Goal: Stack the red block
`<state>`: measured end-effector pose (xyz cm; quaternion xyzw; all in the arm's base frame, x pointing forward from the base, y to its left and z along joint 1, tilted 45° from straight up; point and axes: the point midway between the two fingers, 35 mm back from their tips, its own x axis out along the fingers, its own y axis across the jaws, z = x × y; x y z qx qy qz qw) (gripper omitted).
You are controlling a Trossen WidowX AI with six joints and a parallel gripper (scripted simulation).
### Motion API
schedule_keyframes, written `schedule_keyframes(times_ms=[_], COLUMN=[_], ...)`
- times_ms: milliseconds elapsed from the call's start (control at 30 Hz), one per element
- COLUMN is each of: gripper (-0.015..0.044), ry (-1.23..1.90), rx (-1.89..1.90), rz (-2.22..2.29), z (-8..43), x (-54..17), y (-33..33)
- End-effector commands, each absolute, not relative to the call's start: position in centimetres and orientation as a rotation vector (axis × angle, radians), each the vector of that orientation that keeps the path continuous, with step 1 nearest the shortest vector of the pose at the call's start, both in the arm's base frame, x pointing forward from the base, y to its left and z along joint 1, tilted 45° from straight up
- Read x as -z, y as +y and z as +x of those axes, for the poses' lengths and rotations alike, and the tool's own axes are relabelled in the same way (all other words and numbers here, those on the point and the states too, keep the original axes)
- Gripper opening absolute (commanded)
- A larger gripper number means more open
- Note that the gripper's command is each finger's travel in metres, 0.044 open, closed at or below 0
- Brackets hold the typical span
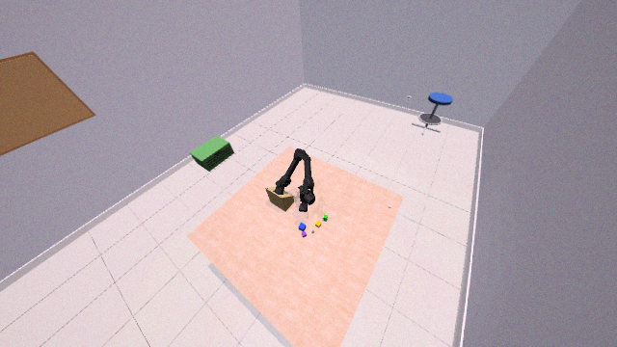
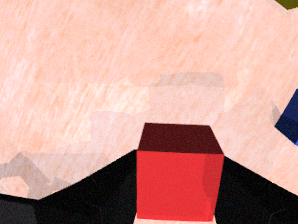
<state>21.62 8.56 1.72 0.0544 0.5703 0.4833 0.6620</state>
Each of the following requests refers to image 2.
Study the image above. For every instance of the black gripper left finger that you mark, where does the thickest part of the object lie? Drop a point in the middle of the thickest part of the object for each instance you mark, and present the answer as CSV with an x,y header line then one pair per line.
x,y
108,196

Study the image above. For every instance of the red block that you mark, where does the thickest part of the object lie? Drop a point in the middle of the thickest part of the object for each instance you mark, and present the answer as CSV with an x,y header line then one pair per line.
x,y
178,172

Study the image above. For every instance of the blue block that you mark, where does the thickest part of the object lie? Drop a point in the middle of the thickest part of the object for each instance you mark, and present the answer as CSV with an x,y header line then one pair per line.
x,y
288,121

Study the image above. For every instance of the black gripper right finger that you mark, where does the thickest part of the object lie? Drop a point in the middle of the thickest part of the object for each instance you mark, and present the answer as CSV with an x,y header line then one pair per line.
x,y
247,198

